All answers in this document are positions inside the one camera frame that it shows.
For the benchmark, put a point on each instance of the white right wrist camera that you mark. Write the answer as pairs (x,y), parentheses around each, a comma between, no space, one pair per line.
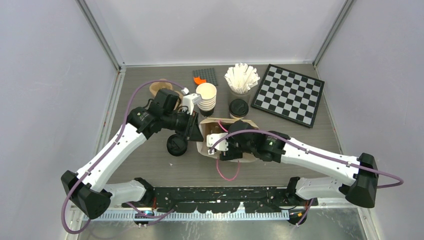
(214,144)

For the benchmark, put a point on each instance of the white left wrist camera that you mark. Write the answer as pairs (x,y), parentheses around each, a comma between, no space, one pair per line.
(189,100)

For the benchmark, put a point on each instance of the brown pulp cup carrier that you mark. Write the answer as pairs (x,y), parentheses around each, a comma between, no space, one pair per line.
(156,86)

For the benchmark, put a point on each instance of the stack of black cup lids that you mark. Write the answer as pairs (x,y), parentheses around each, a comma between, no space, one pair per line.
(176,145)

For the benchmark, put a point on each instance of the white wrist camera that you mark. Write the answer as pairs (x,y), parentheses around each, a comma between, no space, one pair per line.
(214,144)
(189,100)

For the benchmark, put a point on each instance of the stack of paper cups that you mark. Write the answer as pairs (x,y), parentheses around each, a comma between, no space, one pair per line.
(208,93)

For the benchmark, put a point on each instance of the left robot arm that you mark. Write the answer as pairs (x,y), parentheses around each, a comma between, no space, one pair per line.
(88,188)

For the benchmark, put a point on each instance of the orange curved toy piece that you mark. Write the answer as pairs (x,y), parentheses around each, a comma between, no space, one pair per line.
(198,80)

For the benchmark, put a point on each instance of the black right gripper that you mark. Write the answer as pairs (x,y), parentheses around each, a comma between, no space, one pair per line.
(231,153)

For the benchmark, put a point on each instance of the yellow pink paper bag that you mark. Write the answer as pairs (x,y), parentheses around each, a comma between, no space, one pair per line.
(212,130)

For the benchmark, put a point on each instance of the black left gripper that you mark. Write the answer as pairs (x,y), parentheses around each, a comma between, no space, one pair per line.
(190,131)

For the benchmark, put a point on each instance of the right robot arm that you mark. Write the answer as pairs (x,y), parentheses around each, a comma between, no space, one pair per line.
(350,177)

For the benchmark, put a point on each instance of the white paper-wrapped straws bundle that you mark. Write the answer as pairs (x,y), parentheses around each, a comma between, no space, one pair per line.
(241,78)

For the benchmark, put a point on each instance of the black white checkerboard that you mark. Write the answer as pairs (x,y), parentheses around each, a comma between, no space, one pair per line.
(289,95)

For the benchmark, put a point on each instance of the small dark mat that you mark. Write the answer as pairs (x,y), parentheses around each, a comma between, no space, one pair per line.
(208,74)

